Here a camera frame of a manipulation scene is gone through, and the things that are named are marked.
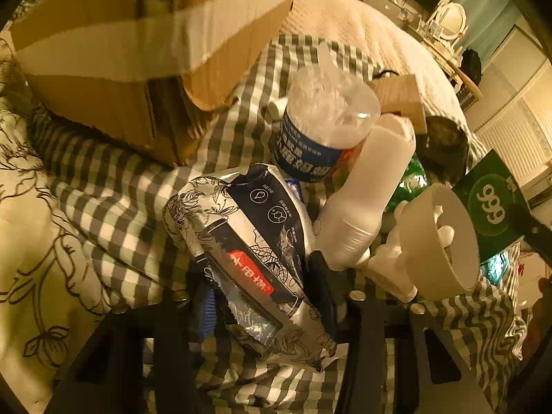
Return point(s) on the teal shiny packet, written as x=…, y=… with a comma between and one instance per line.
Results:
x=494, y=269

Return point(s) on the beige wooden block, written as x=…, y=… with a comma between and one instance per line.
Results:
x=401, y=95

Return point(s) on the grey checked cloth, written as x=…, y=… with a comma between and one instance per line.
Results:
x=129, y=207

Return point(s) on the white round plastic cup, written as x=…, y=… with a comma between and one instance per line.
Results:
x=422, y=233

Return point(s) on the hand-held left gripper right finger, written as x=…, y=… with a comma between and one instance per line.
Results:
x=327, y=310

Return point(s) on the small white cap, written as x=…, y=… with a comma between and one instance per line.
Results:
x=276, y=110

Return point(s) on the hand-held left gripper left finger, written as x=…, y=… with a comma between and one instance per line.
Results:
x=206, y=317

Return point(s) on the small white bottle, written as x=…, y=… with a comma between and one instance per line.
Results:
x=388, y=267

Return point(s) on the white plastic bottle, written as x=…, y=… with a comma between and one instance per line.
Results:
x=366, y=181

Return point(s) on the black bag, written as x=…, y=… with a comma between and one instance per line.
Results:
x=471, y=67

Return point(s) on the white dressing table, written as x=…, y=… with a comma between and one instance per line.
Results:
x=448, y=62

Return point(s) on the silver floral foil packet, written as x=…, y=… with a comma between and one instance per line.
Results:
x=250, y=233

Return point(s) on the white louvered wardrobe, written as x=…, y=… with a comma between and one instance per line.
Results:
x=517, y=116

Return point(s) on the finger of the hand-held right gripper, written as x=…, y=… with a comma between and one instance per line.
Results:
x=534, y=228

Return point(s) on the dark round object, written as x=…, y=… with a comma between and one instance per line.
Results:
x=444, y=146

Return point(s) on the green medicine box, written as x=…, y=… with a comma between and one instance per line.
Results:
x=487, y=198

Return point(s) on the clear plastic bottle blue label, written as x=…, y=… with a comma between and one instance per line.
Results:
x=319, y=112

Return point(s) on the brown cardboard box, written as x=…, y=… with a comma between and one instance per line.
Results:
x=86, y=51

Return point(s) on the round white mirror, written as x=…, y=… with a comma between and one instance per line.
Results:
x=452, y=19

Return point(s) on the cream textured bedspread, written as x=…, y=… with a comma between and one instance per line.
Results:
x=345, y=21

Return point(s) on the green foil packet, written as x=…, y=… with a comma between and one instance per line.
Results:
x=412, y=181

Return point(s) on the floral print blanket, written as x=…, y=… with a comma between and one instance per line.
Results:
x=26, y=224

